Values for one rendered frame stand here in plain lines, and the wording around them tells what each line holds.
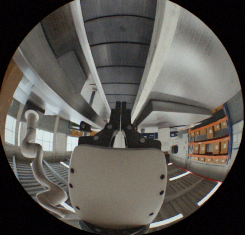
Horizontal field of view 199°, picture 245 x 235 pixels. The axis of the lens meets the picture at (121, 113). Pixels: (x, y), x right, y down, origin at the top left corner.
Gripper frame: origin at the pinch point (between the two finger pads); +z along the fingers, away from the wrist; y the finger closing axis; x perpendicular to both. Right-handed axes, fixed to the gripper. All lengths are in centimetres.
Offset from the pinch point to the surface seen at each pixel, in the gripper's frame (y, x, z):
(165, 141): 26.4, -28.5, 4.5
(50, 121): -517, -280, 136
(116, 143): -1.6, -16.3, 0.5
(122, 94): 0.0, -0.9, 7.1
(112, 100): -2.5, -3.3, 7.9
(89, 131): -8.0, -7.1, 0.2
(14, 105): -558, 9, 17
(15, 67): -17.8, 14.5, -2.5
